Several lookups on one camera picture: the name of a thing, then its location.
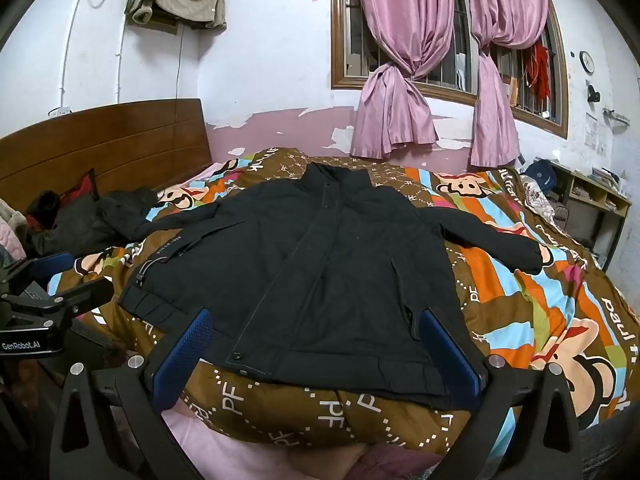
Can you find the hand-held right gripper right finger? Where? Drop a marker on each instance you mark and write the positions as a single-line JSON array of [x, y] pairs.
[[450, 355]]

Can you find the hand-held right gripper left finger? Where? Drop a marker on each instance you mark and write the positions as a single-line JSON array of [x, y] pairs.
[[184, 355]]

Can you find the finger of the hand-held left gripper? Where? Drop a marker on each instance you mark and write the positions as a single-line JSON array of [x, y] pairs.
[[82, 291], [52, 263]]

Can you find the black jacket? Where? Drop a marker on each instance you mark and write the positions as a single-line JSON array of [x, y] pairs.
[[320, 270]]

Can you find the dark clothes pile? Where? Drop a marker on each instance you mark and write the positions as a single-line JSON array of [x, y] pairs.
[[95, 220]]

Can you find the pink quilted garment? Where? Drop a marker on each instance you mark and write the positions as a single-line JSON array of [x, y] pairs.
[[11, 230]]

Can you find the red cloth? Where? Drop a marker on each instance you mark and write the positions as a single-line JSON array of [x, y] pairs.
[[82, 187]]

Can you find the cartoon printed blanket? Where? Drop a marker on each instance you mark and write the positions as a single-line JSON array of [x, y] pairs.
[[525, 305]]

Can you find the wooden headboard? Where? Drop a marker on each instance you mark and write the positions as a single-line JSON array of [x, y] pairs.
[[100, 145]]

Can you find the pink bed sheet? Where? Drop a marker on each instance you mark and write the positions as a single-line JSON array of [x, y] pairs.
[[280, 455]]

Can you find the floral cloth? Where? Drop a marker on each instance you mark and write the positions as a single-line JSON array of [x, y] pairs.
[[540, 200]]

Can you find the blue cap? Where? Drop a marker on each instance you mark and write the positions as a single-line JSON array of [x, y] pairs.
[[542, 172]]

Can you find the wooden shelf desk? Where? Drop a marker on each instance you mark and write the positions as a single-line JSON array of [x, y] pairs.
[[595, 205]]

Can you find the wooden barred window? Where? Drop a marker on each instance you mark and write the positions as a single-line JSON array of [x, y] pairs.
[[345, 25]]

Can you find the white wall socket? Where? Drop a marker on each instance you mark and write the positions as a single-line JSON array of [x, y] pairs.
[[59, 111]]

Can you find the wall paper calendar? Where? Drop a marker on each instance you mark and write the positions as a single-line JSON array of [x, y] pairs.
[[591, 130]]

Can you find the metal wall rack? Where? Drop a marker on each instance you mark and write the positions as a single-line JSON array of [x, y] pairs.
[[616, 115]]

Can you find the black wall fixture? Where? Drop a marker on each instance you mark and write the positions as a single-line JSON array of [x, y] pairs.
[[593, 93]]

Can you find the round wall clock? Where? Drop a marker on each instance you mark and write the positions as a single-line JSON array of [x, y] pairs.
[[587, 61]]

